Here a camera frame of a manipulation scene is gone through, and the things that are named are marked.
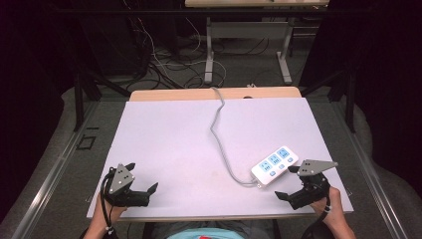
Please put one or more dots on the white power strip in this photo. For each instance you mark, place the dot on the white power strip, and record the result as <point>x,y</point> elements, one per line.
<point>274,165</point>

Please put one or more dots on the white board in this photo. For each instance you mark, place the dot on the white board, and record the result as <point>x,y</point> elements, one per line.
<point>172,156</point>

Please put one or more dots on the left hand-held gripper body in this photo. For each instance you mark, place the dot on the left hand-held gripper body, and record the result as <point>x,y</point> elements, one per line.
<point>121,181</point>

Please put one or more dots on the black metal stand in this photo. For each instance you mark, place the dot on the black metal stand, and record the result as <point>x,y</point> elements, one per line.
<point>348,96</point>
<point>81,99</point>

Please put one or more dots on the metal floor rail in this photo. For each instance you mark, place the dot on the metal floor rail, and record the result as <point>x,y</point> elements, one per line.
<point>371,172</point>
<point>49,179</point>

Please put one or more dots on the person's right hand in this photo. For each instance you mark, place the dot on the person's right hand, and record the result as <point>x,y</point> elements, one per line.
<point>331,203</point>

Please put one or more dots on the table with white legs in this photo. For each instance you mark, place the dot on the table with white legs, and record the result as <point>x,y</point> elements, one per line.
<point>249,30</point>

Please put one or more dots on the black curtain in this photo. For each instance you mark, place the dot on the black curtain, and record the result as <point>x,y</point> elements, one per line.
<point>30,83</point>
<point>381,66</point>

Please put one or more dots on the person's left hand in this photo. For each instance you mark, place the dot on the person's left hand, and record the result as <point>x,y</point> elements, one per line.
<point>111,213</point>

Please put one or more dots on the person's grey trousers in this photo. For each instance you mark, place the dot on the person's grey trousers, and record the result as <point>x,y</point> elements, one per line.
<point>258,229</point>

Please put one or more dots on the wooden table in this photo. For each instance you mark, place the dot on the wooden table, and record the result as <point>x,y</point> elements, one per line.
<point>185,94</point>

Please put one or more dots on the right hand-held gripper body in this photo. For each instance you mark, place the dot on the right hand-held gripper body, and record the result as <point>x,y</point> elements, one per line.
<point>312,186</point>

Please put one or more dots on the person's teal shirt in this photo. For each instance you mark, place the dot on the person's teal shirt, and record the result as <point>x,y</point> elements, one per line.
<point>205,234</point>

